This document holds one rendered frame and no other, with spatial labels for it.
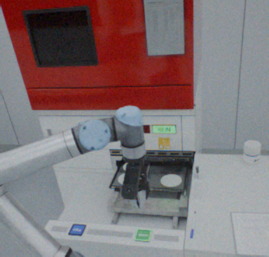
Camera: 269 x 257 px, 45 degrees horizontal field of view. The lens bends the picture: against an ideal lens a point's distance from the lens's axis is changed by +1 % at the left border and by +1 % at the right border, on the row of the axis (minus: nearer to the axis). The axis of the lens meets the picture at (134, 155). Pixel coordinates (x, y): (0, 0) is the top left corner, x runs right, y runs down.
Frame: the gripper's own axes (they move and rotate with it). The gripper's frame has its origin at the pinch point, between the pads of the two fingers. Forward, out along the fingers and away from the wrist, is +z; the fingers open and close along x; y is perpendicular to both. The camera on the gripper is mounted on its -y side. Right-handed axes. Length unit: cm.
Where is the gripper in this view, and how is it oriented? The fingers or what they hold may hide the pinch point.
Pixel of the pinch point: (139, 206)
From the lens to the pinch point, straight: 113.0
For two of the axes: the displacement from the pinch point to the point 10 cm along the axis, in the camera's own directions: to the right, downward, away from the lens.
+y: 2.1, -5.3, 8.2
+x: -9.7, -0.3, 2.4
